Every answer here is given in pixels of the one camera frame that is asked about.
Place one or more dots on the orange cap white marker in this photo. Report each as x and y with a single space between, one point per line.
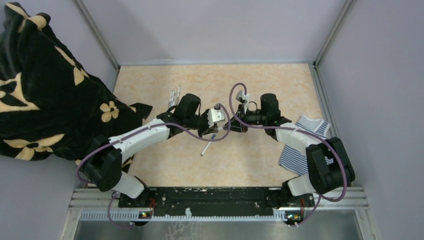
174 99

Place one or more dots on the blue cap white marker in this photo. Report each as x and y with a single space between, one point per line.
207 145

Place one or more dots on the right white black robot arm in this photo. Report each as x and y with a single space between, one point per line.
325 168

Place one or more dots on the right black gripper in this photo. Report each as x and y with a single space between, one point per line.
235 125

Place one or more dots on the blue striped cloth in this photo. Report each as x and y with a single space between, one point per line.
293 157

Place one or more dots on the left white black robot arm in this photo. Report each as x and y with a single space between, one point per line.
103 163

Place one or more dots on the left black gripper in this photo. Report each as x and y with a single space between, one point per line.
206 129

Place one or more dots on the green end white marker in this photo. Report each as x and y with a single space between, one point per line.
172 98

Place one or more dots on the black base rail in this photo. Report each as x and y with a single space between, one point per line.
220 204

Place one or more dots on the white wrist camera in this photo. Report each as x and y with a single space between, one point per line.
242 97
215 116

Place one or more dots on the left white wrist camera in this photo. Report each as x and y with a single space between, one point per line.
215 116

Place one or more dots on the black floral blanket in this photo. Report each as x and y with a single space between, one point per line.
49 104

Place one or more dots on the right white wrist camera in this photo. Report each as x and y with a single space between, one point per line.
242 97

